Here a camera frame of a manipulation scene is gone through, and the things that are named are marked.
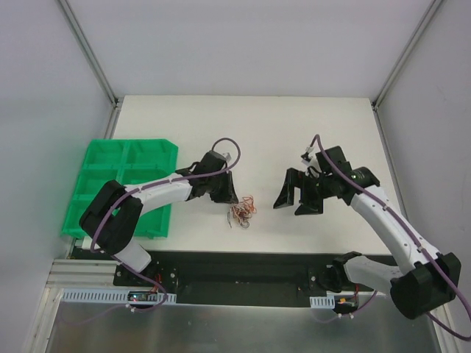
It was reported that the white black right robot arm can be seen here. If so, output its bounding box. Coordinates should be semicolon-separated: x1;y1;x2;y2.
273;146;461;319

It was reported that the aluminium frame post left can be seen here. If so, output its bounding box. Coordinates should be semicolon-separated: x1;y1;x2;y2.
55;0;119;108

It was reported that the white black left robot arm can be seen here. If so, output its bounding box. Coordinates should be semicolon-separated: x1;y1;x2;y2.
79;151;238;286

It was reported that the multicolour wire bundle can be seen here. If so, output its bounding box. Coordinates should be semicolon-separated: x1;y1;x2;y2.
227;200;255;229

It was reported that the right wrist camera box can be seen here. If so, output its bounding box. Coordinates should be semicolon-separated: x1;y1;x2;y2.
300;146;317;165

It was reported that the aluminium frame post right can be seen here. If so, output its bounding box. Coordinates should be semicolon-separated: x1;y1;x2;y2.
372;0;446;112

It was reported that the white slotted cable duct left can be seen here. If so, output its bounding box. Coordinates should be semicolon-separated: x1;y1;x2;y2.
62;289;177;305

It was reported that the aluminium extrusion rail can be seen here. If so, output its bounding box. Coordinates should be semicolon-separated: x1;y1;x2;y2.
46;259;117;288

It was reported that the aluminium frame post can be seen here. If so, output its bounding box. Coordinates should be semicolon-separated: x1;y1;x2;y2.
372;0;446;112
55;0;119;108

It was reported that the white slotted cable duct right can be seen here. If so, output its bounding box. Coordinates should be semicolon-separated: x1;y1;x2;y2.
309;295;336;310

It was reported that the orange thin wire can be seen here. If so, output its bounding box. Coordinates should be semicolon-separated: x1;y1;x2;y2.
239;194;258;214

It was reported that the green plastic compartment tray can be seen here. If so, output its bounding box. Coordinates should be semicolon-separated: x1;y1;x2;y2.
61;139;179;239

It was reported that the white slotted cable duct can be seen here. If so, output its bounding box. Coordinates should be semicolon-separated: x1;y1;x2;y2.
62;289;177;305
309;295;336;310

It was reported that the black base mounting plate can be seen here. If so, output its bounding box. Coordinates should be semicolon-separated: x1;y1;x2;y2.
113;250;391;306

